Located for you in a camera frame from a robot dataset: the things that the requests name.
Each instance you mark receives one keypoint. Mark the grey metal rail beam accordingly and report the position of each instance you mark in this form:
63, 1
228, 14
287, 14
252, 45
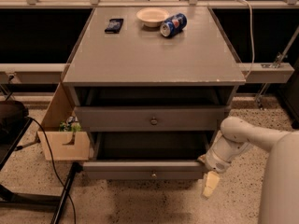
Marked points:
52, 73

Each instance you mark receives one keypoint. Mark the dark blue snack packet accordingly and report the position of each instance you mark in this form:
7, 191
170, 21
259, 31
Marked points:
114, 26

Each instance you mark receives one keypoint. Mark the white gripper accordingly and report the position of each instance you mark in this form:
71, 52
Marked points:
217, 162

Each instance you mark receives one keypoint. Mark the wooden box bin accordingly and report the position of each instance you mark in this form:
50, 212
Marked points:
59, 142

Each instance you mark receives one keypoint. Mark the white ceramic bowl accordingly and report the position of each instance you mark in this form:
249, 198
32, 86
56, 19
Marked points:
152, 16

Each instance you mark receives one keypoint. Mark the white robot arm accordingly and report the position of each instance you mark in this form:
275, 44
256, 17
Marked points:
280, 191

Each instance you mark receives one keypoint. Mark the green snack bags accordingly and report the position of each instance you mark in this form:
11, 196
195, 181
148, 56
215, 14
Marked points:
71, 124

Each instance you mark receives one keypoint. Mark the grey drawer cabinet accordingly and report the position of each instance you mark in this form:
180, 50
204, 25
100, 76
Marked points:
140, 67

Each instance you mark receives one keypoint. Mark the blue pepsi can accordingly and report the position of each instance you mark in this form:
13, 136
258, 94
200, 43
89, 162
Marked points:
173, 25

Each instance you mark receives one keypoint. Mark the black bag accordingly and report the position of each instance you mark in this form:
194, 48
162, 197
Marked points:
11, 111

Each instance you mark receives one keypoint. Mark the grey drawer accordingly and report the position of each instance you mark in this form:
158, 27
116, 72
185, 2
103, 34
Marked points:
151, 118
148, 156

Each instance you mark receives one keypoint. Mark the grey top drawer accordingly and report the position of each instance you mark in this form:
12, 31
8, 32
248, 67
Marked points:
151, 118

